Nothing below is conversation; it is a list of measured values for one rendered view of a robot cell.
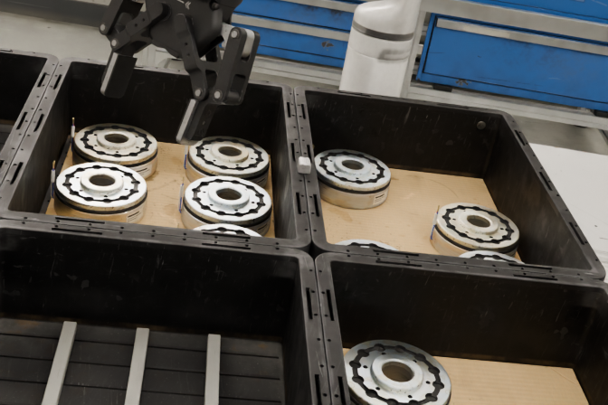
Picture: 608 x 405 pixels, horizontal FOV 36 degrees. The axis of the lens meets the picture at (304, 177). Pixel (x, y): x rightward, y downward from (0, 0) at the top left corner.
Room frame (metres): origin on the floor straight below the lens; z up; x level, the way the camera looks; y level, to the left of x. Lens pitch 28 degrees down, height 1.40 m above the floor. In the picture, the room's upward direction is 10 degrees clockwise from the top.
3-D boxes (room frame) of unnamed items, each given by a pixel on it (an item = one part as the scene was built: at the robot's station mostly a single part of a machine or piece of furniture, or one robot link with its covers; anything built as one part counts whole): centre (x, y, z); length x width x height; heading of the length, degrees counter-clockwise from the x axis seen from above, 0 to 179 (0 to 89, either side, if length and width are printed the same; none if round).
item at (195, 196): (0.93, 0.08, 0.86); 0.10 x 0.10 x 0.01
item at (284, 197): (0.92, 0.16, 0.87); 0.40 x 0.30 x 0.11; 8
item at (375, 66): (1.31, -0.07, 0.88); 0.09 x 0.09 x 0.17; 5
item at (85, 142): (1.01, 0.24, 0.86); 0.10 x 0.10 x 0.01
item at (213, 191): (0.93, 0.08, 0.86); 0.05 x 0.05 x 0.01
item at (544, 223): (0.96, -0.14, 0.87); 0.40 x 0.30 x 0.11; 8
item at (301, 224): (0.92, 0.16, 0.92); 0.40 x 0.30 x 0.02; 8
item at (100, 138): (1.01, 0.24, 0.86); 0.05 x 0.05 x 0.01
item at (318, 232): (0.96, -0.14, 0.92); 0.40 x 0.30 x 0.02; 8
